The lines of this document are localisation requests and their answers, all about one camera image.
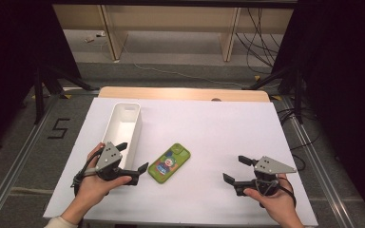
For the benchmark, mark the white plug adapter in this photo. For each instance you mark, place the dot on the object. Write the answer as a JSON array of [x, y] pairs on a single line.
[[89, 39]]

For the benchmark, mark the aluminium floor rail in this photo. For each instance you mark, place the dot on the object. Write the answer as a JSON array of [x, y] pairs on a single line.
[[19, 152], [316, 158]]

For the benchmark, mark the white plastic bin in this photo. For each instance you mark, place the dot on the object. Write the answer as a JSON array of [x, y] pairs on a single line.
[[123, 126]]

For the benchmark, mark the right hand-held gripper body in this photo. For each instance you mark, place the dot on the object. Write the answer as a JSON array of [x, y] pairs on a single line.
[[271, 167]]

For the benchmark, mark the black curtain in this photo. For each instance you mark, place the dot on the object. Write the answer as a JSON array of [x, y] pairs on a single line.
[[9, 47], [339, 63]]

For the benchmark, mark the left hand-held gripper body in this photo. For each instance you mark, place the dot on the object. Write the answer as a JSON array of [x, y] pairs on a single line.
[[109, 158]]

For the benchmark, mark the black metal stand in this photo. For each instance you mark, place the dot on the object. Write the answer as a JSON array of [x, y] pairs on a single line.
[[297, 95], [39, 95]]

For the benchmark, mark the light wooden desk frame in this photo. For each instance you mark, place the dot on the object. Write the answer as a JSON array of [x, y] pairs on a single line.
[[171, 15]]

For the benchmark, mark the light wooden table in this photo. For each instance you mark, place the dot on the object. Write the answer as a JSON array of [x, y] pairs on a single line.
[[183, 94]]

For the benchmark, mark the person's right hand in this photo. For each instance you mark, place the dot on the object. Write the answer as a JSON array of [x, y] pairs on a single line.
[[278, 202]]

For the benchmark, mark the person's left hand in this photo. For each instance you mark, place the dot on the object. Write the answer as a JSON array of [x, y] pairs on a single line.
[[92, 190]]

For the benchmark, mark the green cartoon phone case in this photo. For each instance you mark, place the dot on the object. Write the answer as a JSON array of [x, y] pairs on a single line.
[[168, 164]]

